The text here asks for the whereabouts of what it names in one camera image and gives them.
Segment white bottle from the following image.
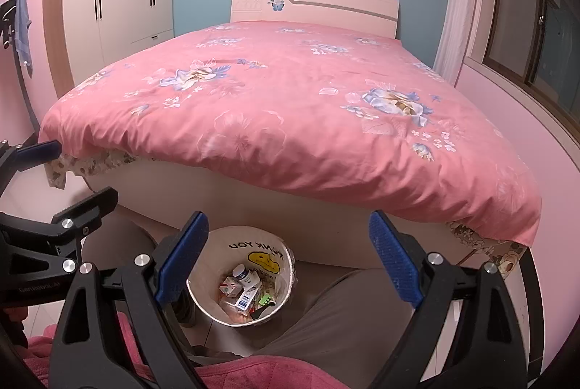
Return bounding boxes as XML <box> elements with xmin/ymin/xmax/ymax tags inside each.
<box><xmin>232</xmin><ymin>263</ymin><xmax>261</xmax><ymax>287</ymax></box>

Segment white bed headboard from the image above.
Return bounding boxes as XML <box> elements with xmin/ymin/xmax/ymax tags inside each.
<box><xmin>230</xmin><ymin>0</ymin><xmax>400</xmax><ymax>40</ymax></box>

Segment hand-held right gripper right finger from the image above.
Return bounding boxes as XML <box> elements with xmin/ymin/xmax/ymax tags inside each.
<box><xmin>368</xmin><ymin>210</ymin><xmax>529</xmax><ymax>389</ymax></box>

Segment pink fleece garment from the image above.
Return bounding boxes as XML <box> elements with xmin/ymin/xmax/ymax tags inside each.
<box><xmin>25</xmin><ymin>312</ymin><xmax>363</xmax><ymax>389</ymax></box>

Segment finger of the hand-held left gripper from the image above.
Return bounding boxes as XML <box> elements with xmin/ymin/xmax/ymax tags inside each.
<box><xmin>0</xmin><ymin>186</ymin><xmax>120</xmax><ymax>277</ymax></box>
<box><xmin>0</xmin><ymin>139</ymin><xmax>63</xmax><ymax>197</ymax></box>

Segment floral bed sheet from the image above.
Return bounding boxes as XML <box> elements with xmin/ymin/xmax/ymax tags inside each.
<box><xmin>45</xmin><ymin>151</ymin><xmax>529</xmax><ymax>281</ymax></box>

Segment person's left leg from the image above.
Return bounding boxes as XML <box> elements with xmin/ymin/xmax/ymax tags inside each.
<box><xmin>82</xmin><ymin>210</ymin><xmax>159</xmax><ymax>276</ymax></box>

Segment long white box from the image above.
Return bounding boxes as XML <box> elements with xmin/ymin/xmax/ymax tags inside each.
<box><xmin>235</xmin><ymin>285</ymin><xmax>261</xmax><ymax>310</ymax></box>

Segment person's leg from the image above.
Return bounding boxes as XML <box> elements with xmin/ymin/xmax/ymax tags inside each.
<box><xmin>190</xmin><ymin>266</ymin><xmax>431</xmax><ymax>372</ymax></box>
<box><xmin>82</xmin><ymin>210</ymin><xmax>159</xmax><ymax>276</ymax></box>

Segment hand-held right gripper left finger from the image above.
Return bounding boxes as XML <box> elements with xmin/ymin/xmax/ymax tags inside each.
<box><xmin>47</xmin><ymin>211</ymin><xmax>211</xmax><ymax>389</ymax></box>

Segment window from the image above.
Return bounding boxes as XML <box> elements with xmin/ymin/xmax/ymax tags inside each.
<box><xmin>480</xmin><ymin>0</ymin><xmax>580</xmax><ymax>122</ymax></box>

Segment white trash bin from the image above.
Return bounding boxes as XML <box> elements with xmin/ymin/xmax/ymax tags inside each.
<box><xmin>186</xmin><ymin>225</ymin><xmax>300</xmax><ymax>328</ymax></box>

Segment black hanging garment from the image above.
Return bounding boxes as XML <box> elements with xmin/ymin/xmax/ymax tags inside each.
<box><xmin>0</xmin><ymin>0</ymin><xmax>16</xmax><ymax>50</ymax></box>

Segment blue hanging cloth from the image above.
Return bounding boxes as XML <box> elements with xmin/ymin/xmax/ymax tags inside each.
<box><xmin>8</xmin><ymin>0</ymin><xmax>33</xmax><ymax>78</ymax></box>

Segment pink floral bed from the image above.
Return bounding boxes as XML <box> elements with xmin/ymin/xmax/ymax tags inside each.
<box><xmin>40</xmin><ymin>21</ymin><xmax>543</xmax><ymax>247</ymax></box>

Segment person's right leg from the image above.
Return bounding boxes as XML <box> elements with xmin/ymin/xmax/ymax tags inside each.
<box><xmin>190</xmin><ymin>266</ymin><xmax>431</xmax><ymax>372</ymax></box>

